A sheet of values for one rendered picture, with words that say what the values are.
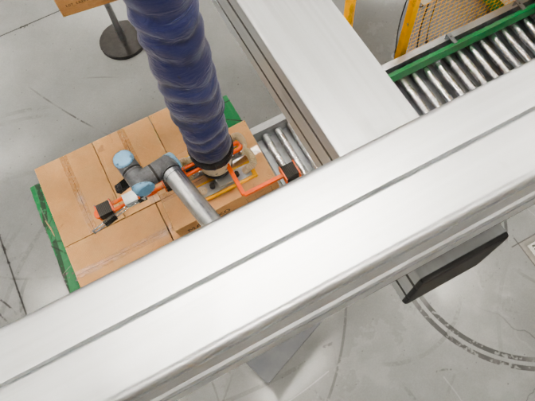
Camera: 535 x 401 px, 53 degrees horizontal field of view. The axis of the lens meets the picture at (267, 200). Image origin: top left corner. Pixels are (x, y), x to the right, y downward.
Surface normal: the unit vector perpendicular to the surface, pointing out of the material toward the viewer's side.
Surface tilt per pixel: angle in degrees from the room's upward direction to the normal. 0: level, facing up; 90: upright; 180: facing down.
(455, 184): 0
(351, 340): 0
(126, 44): 0
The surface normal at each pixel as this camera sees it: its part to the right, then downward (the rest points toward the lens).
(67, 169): -0.05, -0.38
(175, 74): 0.14, 0.84
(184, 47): 0.53, 0.59
